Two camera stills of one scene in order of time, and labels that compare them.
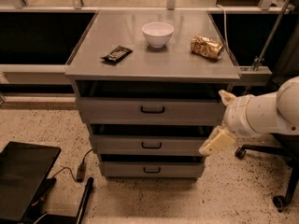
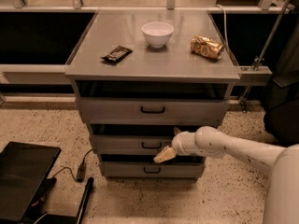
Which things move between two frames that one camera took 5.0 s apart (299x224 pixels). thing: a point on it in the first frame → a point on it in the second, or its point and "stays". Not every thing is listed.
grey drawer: [148, 145] stays
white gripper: [237, 115] → [178, 144]
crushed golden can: [206, 46] stays
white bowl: [158, 34] stays
